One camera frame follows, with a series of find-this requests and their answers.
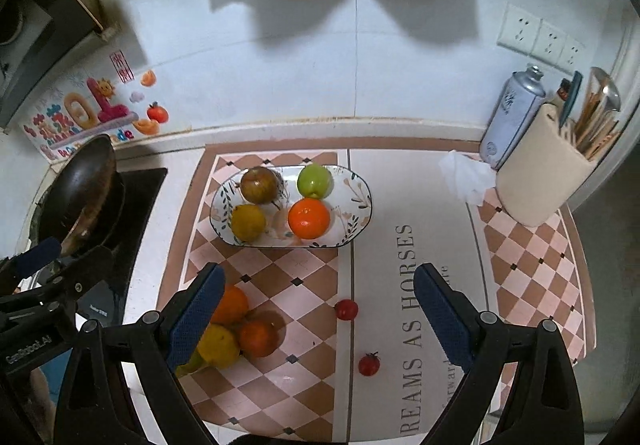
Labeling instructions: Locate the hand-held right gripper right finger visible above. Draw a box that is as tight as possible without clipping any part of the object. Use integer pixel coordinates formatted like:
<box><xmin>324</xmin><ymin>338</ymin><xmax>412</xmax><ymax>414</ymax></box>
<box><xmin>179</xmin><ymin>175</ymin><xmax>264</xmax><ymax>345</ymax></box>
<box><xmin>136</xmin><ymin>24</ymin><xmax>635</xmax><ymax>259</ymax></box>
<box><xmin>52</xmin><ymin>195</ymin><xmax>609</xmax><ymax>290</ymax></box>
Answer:
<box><xmin>413</xmin><ymin>263</ymin><xmax>584</xmax><ymax>445</ymax></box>

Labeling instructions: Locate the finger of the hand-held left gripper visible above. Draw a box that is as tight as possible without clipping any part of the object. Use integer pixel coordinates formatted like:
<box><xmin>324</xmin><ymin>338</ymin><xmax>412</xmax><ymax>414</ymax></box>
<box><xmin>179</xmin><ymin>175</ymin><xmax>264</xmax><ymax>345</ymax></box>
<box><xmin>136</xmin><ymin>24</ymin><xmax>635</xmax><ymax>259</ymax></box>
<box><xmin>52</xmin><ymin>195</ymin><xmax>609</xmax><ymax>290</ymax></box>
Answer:
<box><xmin>0</xmin><ymin>237</ymin><xmax>62</xmax><ymax>287</ymax></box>
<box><xmin>25</xmin><ymin>246</ymin><xmax>115</xmax><ymax>311</ymax></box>

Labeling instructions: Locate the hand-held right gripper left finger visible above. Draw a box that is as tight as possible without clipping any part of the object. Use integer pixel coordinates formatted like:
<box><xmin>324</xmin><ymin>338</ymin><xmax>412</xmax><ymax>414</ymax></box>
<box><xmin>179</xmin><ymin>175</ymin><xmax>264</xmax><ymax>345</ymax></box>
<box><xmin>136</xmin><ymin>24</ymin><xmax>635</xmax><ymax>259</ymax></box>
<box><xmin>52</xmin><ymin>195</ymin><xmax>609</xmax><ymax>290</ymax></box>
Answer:
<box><xmin>52</xmin><ymin>262</ymin><xmax>236</xmax><ymax>445</ymax></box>

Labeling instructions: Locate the person's left forearm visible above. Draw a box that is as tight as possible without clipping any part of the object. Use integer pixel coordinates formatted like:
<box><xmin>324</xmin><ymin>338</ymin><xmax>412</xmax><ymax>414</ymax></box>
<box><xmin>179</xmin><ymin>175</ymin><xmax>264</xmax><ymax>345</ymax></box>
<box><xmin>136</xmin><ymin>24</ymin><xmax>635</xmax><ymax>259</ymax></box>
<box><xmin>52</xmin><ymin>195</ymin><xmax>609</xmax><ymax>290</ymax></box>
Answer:
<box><xmin>29</xmin><ymin>361</ymin><xmax>63</xmax><ymax>426</ymax></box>

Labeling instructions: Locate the yellow lemon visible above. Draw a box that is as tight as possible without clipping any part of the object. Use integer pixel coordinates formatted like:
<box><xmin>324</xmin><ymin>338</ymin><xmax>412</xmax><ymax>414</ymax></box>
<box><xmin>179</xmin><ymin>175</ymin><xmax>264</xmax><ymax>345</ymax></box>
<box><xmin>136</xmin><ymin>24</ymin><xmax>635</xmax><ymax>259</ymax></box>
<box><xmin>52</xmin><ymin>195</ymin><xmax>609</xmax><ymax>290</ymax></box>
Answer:
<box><xmin>196</xmin><ymin>324</ymin><xmax>241</xmax><ymax>368</ymax></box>

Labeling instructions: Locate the green lime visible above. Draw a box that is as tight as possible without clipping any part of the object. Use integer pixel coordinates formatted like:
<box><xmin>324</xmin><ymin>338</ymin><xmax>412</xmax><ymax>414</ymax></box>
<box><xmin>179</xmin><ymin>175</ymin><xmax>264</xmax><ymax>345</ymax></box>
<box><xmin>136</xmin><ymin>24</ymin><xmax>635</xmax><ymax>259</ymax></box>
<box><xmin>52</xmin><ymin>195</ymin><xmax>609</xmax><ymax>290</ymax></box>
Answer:
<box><xmin>175</xmin><ymin>350</ymin><xmax>207</xmax><ymax>376</ymax></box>

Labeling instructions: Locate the checkered pink brown mat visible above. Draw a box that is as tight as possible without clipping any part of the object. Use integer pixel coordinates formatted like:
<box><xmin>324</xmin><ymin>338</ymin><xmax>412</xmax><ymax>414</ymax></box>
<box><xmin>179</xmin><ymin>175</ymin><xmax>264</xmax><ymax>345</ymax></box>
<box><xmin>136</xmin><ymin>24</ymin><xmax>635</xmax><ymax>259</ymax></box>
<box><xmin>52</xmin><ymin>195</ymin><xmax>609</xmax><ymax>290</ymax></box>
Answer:
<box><xmin>157</xmin><ymin>140</ymin><xmax>597</xmax><ymax>432</ymax></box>

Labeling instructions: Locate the black wok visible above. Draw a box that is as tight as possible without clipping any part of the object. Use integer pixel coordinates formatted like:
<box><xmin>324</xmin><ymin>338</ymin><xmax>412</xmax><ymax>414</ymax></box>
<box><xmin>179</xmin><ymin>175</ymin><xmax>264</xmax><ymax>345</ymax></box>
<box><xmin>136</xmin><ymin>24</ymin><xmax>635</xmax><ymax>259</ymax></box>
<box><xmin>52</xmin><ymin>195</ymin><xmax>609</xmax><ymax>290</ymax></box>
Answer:
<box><xmin>36</xmin><ymin>134</ymin><xmax>126</xmax><ymax>260</ymax></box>

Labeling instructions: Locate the black glass stove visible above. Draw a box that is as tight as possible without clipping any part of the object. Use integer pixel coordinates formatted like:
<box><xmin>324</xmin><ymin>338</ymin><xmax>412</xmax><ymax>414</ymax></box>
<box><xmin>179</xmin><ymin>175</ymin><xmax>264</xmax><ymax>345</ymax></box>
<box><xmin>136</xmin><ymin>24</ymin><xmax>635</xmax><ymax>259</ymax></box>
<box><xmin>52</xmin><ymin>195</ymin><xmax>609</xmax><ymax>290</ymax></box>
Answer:
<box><xmin>75</xmin><ymin>167</ymin><xmax>169</xmax><ymax>327</ymax></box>

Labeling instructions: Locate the yellow-green apple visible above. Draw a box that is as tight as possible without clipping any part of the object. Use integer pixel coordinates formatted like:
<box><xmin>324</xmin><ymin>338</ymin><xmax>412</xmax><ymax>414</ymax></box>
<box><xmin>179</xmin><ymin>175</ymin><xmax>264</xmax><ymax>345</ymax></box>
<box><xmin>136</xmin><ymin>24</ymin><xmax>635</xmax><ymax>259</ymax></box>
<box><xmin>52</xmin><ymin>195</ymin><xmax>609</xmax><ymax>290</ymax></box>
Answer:
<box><xmin>230</xmin><ymin>204</ymin><xmax>267</xmax><ymax>242</ymax></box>

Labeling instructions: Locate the reddish brown apple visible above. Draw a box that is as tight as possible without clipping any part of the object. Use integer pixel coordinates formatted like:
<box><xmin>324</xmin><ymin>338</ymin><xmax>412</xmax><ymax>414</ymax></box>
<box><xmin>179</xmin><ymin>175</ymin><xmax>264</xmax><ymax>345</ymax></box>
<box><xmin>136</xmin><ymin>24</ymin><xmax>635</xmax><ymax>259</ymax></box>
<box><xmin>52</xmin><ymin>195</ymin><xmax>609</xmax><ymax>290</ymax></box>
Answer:
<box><xmin>240</xmin><ymin>166</ymin><xmax>280</xmax><ymax>204</ymax></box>

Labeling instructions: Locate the white crumpled tissue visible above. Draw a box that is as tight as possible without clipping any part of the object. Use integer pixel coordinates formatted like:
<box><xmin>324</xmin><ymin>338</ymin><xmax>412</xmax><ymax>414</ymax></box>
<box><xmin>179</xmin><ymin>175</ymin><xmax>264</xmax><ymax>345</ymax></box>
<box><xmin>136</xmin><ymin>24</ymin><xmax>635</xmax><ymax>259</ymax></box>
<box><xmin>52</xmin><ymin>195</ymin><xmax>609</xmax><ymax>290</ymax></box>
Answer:
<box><xmin>438</xmin><ymin>149</ymin><xmax>499</xmax><ymax>206</ymax></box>

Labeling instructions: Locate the floral oval ceramic plate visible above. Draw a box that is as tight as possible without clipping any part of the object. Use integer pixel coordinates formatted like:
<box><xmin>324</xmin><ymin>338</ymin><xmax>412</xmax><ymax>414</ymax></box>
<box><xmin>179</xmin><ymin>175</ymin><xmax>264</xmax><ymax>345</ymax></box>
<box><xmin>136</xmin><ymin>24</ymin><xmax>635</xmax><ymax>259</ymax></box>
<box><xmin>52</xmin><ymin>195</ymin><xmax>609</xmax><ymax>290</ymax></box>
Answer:
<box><xmin>209</xmin><ymin>165</ymin><xmax>374</xmax><ymax>249</ymax></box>

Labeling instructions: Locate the large bright orange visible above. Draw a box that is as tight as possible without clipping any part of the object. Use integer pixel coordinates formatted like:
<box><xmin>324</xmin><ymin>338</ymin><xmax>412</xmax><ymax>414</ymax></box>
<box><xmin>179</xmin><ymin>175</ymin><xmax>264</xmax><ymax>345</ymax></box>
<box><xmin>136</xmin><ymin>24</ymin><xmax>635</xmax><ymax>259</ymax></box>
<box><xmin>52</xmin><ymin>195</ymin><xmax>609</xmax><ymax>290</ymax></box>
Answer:
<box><xmin>288</xmin><ymin>198</ymin><xmax>332</xmax><ymax>240</ymax></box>

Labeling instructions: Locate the beige utensil holder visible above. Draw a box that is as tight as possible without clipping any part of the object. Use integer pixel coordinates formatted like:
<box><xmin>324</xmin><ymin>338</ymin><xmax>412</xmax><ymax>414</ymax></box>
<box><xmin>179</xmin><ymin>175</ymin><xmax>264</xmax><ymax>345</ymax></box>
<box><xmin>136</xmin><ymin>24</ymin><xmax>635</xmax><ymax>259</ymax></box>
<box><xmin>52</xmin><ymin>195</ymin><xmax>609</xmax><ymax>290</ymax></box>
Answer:
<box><xmin>494</xmin><ymin>102</ymin><xmax>599</xmax><ymax>229</ymax></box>

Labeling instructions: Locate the green apple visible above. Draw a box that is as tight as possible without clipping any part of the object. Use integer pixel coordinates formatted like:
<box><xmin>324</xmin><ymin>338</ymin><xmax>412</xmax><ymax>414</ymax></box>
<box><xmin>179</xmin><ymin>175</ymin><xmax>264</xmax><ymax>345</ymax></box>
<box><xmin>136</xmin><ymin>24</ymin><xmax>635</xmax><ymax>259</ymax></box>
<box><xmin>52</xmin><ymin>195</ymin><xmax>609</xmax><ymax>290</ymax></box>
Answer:
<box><xmin>297</xmin><ymin>163</ymin><xmax>333</xmax><ymax>199</ymax></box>

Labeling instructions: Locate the silver gas canister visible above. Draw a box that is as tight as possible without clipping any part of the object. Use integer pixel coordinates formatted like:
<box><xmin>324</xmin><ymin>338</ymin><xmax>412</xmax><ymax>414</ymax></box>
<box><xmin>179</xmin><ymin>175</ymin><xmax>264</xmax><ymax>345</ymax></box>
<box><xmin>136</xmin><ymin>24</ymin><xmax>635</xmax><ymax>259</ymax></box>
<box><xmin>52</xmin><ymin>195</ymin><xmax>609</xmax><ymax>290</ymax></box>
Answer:
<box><xmin>478</xmin><ymin>64</ymin><xmax>547</xmax><ymax>171</ymax></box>

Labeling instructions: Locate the dark range hood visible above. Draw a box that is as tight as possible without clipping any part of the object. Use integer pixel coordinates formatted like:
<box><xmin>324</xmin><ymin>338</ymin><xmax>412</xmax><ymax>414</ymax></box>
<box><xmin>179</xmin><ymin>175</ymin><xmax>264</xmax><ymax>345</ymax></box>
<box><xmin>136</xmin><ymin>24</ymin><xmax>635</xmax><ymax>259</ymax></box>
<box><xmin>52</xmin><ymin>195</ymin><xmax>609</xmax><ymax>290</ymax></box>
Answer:
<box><xmin>0</xmin><ymin>0</ymin><xmax>122</xmax><ymax>128</ymax></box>

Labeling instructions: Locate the bundle of wooden chopsticks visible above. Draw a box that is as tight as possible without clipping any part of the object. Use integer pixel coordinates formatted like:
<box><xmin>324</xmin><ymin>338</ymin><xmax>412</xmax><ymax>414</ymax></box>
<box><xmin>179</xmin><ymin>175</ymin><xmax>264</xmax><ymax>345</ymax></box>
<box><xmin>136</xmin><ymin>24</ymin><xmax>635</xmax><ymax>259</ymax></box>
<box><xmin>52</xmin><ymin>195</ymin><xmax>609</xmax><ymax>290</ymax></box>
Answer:
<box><xmin>569</xmin><ymin>75</ymin><xmax>621</xmax><ymax>162</ymax></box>

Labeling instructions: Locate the metal spoon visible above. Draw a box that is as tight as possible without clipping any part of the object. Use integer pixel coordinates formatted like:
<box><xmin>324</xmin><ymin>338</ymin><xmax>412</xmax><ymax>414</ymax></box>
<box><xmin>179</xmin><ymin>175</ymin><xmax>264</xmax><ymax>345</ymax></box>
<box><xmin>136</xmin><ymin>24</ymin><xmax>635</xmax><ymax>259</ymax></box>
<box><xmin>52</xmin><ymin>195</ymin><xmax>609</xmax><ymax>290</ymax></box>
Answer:
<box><xmin>590</xmin><ymin>67</ymin><xmax>622</xmax><ymax>126</ymax></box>

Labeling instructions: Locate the colourful wall sticker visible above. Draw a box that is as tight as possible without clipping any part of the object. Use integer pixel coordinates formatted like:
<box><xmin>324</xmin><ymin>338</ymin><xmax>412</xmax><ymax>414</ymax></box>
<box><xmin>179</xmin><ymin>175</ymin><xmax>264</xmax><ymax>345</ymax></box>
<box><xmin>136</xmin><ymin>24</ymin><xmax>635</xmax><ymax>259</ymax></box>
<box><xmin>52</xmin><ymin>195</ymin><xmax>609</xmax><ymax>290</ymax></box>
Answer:
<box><xmin>22</xmin><ymin>50</ymin><xmax>169</xmax><ymax>164</ymax></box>

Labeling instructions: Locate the teal handled utensil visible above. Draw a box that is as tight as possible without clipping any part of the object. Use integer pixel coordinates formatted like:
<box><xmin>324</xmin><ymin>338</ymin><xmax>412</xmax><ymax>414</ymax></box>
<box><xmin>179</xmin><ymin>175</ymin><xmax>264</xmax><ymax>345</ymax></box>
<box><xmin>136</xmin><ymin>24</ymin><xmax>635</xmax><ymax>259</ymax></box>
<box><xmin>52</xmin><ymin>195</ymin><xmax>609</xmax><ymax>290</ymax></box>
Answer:
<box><xmin>557</xmin><ymin>70</ymin><xmax>584</xmax><ymax>128</ymax></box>

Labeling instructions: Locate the white wall socket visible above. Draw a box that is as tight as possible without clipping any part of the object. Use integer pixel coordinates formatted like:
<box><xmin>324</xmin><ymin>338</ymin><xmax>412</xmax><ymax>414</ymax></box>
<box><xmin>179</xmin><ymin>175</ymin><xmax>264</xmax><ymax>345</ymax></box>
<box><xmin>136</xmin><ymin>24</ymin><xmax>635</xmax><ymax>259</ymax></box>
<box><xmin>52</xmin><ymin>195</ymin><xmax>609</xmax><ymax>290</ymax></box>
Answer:
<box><xmin>497</xmin><ymin>2</ymin><xmax>544</xmax><ymax>54</ymax></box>
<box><xmin>532</xmin><ymin>20</ymin><xmax>567</xmax><ymax>64</ymax></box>
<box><xmin>557</xmin><ymin>37</ymin><xmax>586</xmax><ymax>68</ymax></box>

